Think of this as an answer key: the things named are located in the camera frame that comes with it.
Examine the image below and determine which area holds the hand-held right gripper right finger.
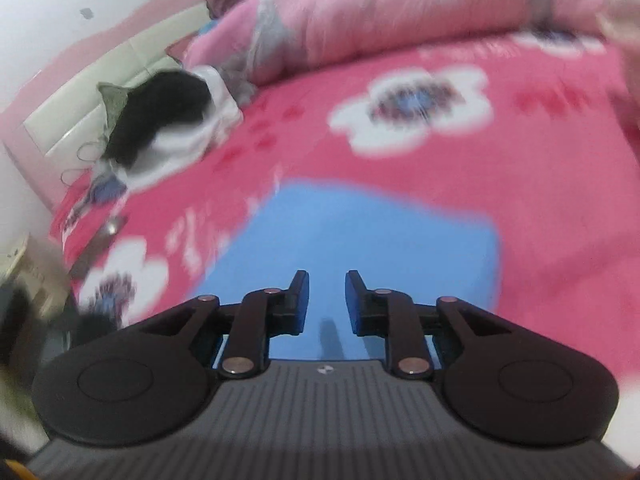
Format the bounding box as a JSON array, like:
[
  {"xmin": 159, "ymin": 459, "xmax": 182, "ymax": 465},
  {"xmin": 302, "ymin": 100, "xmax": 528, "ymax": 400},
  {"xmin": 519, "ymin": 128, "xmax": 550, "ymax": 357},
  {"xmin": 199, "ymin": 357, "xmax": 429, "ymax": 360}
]
[{"xmin": 344, "ymin": 269, "xmax": 521, "ymax": 381}]

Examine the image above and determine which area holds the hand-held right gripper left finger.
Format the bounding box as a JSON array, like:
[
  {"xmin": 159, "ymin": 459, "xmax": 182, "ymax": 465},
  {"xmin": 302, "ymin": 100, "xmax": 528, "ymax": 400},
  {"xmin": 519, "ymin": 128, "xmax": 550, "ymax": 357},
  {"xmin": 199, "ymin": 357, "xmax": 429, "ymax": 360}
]
[{"xmin": 135, "ymin": 269, "xmax": 311, "ymax": 380}]

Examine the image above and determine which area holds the blue t-shirt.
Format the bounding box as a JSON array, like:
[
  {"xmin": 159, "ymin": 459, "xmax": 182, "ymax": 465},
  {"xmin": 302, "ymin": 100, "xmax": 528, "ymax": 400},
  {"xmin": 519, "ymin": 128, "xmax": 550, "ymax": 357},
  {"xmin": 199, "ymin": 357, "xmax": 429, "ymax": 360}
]
[{"xmin": 202, "ymin": 180, "xmax": 501, "ymax": 361}]

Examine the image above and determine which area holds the white garment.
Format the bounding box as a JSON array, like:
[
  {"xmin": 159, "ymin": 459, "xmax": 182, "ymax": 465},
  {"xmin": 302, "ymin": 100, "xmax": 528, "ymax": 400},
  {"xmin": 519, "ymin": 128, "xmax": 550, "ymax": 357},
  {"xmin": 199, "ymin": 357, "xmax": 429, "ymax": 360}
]
[{"xmin": 105, "ymin": 65, "xmax": 243, "ymax": 191}]

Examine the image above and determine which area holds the pink floral blanket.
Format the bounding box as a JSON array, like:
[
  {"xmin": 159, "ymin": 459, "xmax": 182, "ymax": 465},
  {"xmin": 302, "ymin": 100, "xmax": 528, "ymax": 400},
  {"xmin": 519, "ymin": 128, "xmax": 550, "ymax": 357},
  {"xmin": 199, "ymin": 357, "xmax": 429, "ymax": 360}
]
[{"xmin": 47, "ymin": 25, "xmax": 640, "ymax": 411}]

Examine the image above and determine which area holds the black smartphone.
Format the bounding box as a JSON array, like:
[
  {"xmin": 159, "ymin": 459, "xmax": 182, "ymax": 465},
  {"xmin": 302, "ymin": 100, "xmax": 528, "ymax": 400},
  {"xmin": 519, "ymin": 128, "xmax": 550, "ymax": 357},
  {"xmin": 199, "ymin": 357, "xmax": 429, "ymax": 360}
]
[{"xmin": 67, "ymin": 214, "xmax": 130, "ymax": 281}]

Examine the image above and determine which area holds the dark blue garment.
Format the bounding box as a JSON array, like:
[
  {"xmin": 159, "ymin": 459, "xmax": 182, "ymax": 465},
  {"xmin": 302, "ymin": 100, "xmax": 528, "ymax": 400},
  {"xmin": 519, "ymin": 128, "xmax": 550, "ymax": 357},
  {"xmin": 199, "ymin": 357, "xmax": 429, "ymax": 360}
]
[{"xmin": 85, "ymin": 172, "xmax": 128, "ymax": 208}]

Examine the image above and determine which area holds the grey cloth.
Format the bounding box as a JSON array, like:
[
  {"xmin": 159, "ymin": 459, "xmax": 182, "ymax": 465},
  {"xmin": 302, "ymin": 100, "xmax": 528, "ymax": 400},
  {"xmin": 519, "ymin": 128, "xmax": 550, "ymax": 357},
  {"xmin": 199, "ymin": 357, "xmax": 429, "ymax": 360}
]
[{"xmin": 220, "ymin": 55, "xmax": 258, "ymax": 106}]

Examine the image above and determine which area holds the black garment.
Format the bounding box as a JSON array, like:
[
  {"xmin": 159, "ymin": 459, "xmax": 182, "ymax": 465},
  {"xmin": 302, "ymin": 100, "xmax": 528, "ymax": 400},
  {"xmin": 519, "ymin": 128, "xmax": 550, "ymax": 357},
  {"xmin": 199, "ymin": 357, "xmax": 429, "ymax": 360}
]
[{"xmin": 102, "ymin": 71, "xmax": 211, "ymax": 168}]

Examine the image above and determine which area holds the white nightstand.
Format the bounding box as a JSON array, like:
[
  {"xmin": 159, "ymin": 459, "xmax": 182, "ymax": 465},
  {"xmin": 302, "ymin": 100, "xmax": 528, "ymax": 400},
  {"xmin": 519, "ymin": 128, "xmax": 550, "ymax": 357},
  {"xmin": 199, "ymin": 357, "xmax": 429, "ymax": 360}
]
[{"xmin": 0, "ymin": 232, "xmax": 71, "ymax": 306}]

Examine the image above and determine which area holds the grey green patterned pillow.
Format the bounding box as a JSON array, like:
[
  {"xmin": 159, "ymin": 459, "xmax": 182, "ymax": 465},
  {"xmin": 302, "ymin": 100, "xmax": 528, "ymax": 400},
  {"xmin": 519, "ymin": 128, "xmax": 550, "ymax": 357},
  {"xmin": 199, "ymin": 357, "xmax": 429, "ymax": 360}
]
[{"xmin": 96, "ymin": 82, "xmax": 132, "ymax": 128}]

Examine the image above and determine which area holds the dark red cushion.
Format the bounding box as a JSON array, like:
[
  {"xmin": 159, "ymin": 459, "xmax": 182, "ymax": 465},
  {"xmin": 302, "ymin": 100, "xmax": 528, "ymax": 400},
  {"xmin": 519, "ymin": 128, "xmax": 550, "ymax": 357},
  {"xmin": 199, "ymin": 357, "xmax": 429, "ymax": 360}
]
[{"xmin": 165, "ymin": 37, "xmax": 198, "ymax": 68}]

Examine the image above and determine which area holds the pink grey floral quilt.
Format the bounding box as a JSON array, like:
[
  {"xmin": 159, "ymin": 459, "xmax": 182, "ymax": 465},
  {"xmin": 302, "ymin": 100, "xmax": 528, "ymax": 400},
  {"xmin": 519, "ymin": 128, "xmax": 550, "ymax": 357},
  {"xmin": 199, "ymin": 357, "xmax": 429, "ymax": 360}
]
[{"xmin": 185, "ymin": 0, "xmax": 640, "ymax": 86}]

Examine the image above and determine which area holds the pink padded headboard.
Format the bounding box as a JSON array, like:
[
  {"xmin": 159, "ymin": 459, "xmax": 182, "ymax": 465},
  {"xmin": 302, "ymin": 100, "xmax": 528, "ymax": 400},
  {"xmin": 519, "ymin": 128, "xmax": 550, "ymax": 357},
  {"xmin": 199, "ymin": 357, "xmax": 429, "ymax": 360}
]
[{"xmin": 0, "ymin": 0, "xmax": 211, "ymax": 211}]

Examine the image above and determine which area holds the cream folded cloth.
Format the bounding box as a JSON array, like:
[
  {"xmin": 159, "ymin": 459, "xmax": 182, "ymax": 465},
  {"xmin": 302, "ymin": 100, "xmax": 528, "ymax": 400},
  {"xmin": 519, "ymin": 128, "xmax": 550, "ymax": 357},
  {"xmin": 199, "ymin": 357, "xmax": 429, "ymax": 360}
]
[{"xmin": 597, "ymin": 0, "xmax": 640, "ymax": 126}]

